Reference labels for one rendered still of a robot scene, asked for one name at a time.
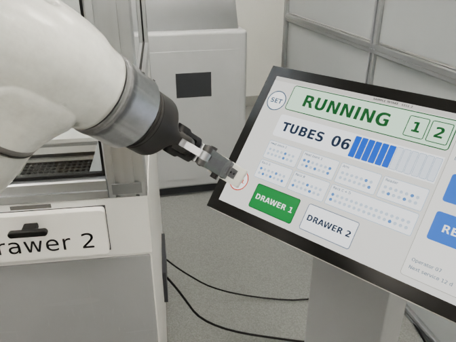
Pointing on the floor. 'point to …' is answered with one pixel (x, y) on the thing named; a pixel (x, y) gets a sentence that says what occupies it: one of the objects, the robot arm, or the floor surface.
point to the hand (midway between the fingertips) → (228, 171)
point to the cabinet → (89, 295)
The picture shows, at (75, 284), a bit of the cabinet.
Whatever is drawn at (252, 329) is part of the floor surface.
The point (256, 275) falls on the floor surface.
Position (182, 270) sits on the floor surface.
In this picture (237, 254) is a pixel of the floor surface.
